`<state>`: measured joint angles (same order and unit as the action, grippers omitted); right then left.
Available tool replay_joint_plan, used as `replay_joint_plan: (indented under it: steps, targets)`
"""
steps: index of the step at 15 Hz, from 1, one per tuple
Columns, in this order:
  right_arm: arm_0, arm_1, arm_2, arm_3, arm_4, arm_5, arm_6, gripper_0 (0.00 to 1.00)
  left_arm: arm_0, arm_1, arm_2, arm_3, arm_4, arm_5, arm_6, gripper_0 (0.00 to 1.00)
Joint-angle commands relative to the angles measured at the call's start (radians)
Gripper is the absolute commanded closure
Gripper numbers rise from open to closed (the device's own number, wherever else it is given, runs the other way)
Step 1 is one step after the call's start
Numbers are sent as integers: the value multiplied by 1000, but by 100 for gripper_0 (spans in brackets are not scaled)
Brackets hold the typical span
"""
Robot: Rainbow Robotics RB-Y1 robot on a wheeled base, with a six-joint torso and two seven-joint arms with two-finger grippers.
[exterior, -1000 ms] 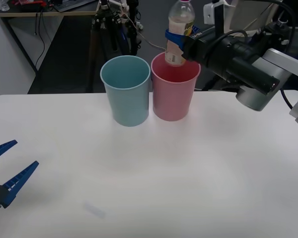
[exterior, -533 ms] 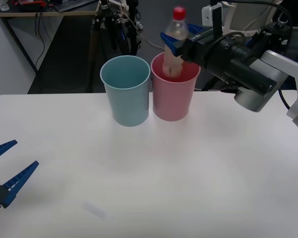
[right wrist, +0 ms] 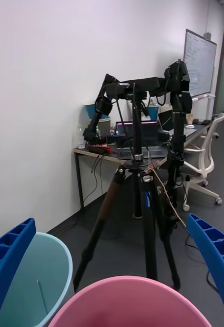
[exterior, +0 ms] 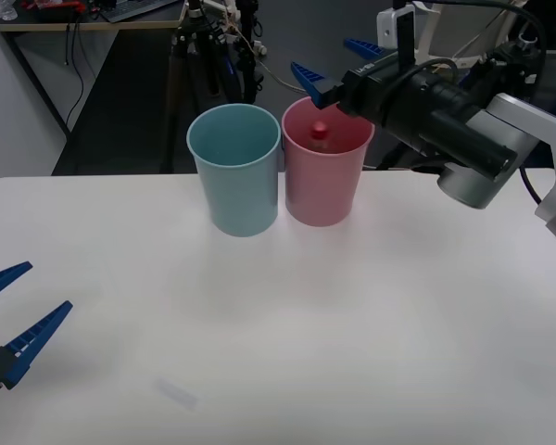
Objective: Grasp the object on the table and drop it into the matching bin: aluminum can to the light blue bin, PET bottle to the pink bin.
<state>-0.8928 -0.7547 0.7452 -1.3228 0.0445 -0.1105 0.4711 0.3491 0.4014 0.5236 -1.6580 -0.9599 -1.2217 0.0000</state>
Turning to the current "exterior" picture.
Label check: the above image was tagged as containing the black hanging cable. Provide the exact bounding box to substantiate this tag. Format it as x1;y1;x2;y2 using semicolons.
62;21;86;135

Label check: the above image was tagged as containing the pale blue plastic bin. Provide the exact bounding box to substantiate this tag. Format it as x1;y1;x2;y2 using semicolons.
186;104;281;238

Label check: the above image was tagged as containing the dark desk with wooden edge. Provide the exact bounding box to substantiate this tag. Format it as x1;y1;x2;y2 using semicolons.
0;0;189;138

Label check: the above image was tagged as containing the red object on desk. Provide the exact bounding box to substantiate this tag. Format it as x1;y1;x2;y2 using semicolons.
20;0;87;15

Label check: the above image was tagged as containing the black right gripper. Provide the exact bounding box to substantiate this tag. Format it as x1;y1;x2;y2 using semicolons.
290;37;418;124

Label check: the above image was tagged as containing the clear bottle with red cap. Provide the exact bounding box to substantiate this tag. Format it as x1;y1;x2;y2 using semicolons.
309;121;331;152

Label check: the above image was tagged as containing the black keyboard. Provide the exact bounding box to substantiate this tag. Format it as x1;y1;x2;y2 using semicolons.
99;0;182;25

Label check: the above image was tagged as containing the pink plastic bin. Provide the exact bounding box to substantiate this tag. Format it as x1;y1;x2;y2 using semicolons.
280;95;375;228

